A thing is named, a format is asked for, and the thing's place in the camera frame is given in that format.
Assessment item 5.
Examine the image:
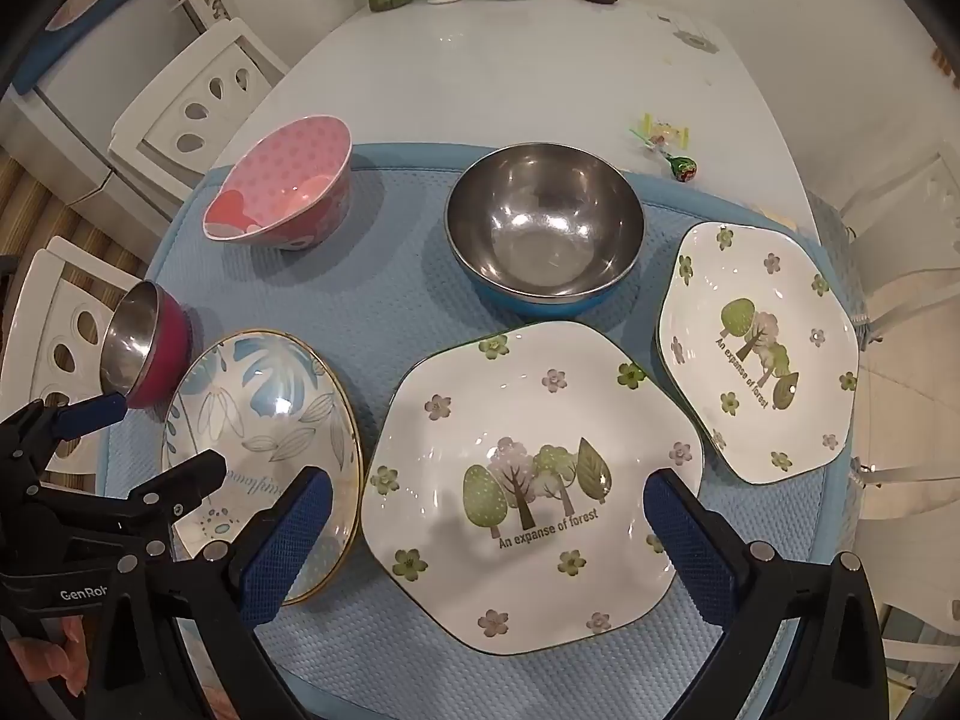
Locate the light blue quilted mat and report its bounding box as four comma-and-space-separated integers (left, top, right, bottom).
97, 141, 856, 706

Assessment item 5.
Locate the grey refrigerator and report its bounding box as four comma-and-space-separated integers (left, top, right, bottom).
0, 0, 207, 241

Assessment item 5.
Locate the small steel bowl magenta outside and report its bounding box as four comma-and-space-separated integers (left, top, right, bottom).
99, 280, 194, 410

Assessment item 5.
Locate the large forest print plate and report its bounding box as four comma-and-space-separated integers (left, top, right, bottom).
360, 320, 706, 655

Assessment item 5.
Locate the blue leaf plate gold rim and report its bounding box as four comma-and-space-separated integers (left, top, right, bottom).
160, 328, 366, 607

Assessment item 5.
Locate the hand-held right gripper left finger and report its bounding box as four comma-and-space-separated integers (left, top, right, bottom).
82, 466, 335, 720

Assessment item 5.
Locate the blue refrigerator cover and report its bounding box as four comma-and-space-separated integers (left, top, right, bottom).
15, 0, 177, 91

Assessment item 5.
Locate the beige striped rug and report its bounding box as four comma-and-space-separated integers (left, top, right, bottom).
0, 142, 151, 286

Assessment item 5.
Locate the white chair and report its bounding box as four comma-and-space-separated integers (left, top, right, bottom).
847, 457, 960, 646
0, 236, 151, 477
109, 17, 290, 203
832, 154, 960, 346

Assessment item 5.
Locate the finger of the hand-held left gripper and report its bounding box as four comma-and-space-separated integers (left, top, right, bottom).
26, 450, 227, 541
0, 392, 130, 481

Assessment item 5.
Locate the green lollipop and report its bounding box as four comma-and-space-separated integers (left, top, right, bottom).
649, 146, 700, 185

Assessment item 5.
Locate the large steel bowl blue outside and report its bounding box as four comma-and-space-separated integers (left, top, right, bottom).
445, 142, 646, 318

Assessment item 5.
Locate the pink polka dot bowl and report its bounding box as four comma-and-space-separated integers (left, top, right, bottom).
202, 114, 353, 251

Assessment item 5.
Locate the person's left hand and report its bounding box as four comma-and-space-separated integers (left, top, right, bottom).
0, 613, 97, 700

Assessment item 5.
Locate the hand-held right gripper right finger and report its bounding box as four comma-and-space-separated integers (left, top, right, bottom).
643, 467, 891, 720

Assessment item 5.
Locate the small forest print plate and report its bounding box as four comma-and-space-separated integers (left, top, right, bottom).
656, 221, 861, 485

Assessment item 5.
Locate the clear candy wrapper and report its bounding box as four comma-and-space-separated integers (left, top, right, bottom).
628, 112, 692, 151

